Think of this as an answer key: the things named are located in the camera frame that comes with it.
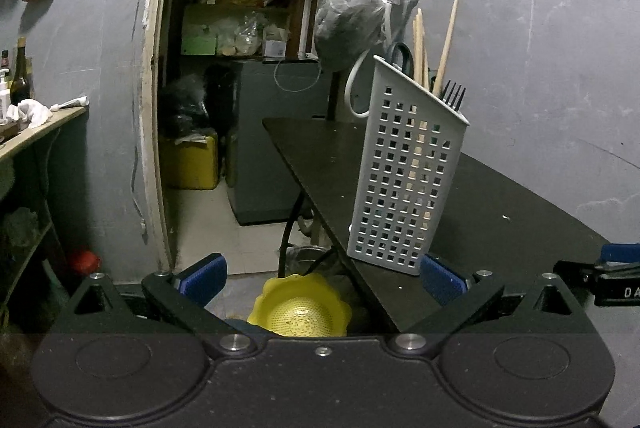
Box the black table leg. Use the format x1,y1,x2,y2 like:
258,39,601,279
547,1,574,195
279,189,307,277

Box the white squeeze bottle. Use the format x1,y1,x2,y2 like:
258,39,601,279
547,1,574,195
0,68,12,124

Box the yellow colander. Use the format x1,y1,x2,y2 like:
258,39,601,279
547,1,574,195
247,272,353,338

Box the dark glass bottle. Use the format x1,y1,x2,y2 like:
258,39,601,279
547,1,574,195
10,36,32,106

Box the grey cabinet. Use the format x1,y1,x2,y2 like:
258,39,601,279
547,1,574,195
232,60,334,225

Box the green box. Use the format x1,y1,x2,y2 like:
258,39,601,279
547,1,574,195
181,32,217,56

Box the green handled scissors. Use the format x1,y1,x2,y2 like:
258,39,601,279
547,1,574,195
387,42,416,79

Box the wooden chopstick purple end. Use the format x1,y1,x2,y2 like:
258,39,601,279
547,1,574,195
416,8,427,86

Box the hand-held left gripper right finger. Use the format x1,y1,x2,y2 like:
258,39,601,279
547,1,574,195
389,254,599,355

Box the clear bag dark contents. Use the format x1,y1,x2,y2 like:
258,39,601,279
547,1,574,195
313,0,389,74

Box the yellow jerrycan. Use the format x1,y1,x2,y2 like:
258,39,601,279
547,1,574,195
159,133,221,191

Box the red capped bottle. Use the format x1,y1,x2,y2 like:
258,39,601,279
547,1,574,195
67,249,101,275

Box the metal pot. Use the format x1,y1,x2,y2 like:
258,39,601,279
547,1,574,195
290,245,347,279

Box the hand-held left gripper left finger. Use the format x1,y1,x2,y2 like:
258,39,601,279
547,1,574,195
50,254,262,356

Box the white cloth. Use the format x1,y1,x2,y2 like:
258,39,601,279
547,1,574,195
5,99,54,130

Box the wooden counter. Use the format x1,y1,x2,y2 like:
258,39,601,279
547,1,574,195
0,105,90,309

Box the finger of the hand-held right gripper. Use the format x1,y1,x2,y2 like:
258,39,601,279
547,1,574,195
552,259,640,307
592,243,640,277

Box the grey power cable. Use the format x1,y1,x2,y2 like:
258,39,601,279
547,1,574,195
130,0,149,235

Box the white door frame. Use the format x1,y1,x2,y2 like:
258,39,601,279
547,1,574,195
139,0,386,273

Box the black garbage bag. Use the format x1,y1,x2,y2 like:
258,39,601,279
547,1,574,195
160,75,212,139

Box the white hose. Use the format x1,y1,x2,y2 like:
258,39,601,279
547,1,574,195
344,0,402,119

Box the white perforated utensil basket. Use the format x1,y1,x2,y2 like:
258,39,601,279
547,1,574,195
346,55,471,277

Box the metal fork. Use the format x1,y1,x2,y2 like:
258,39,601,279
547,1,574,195
439,80,468,113

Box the white cable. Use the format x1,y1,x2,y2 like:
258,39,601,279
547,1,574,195
273,58,324,94

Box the white tube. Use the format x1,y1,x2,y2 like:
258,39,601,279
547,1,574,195
50,96,89,111

